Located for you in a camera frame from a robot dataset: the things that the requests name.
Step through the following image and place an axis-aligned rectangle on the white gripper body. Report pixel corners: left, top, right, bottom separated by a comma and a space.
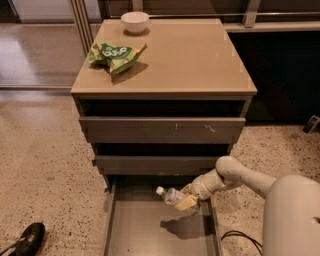
190, 169, 226, 200

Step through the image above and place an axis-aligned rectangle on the clear plastic water bottle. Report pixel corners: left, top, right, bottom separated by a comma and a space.
156, 186, 199, 215

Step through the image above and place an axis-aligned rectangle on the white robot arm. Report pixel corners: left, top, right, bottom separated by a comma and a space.
176, 156, 320, 256

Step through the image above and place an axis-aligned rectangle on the bottom grey open drawer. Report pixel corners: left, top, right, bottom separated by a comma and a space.
102, 176, 222, 256

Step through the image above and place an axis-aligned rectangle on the middle grey drawer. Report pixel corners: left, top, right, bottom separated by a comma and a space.
94, 155, 219, 176

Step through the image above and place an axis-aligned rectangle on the grey drawer cabinet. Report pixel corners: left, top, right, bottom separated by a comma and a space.
70, 18, 258, 193

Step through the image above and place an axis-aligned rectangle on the top grey drawer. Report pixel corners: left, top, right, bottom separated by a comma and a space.
79, 117, 246, 144

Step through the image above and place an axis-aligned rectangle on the small dark floor object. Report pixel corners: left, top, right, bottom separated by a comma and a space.
303, 115, 320, 134

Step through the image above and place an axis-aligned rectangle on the green crumpled snack bag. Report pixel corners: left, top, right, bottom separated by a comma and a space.
89, 43, 147, 76

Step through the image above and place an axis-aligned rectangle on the black shoe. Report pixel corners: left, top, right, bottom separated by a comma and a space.
0, 222, 45, 256

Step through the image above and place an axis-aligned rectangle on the white ceramic bowl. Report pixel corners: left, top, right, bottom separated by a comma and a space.
121, 11, 149, 34

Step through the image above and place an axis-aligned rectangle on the black floor cable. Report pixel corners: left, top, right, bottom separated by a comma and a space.
221, 230, 264, 256

